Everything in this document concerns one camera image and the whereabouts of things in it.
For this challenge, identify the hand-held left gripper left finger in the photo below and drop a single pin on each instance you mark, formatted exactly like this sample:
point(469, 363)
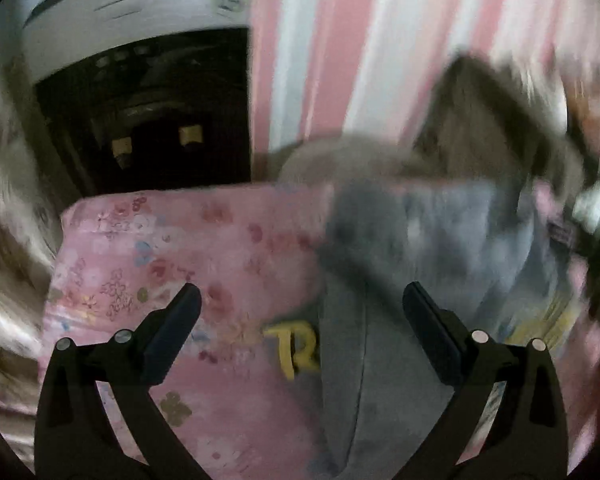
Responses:
point(172, 332)

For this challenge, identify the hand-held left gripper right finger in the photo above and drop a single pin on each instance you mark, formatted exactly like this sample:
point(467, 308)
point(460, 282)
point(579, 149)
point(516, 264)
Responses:
point(430, 332)

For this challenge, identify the blue denim jacket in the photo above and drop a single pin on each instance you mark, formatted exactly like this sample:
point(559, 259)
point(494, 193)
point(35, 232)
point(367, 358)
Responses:
point(380, 360)

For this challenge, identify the pink floral sheet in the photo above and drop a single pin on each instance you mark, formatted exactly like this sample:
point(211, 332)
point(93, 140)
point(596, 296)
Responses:
point(180, 250)

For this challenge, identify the blue floral curtain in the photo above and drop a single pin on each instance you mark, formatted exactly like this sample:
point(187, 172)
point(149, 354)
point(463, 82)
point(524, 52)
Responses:
point(10, 210)

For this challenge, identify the silver black water dispenser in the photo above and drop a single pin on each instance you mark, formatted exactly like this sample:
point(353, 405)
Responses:
point(145, 85)

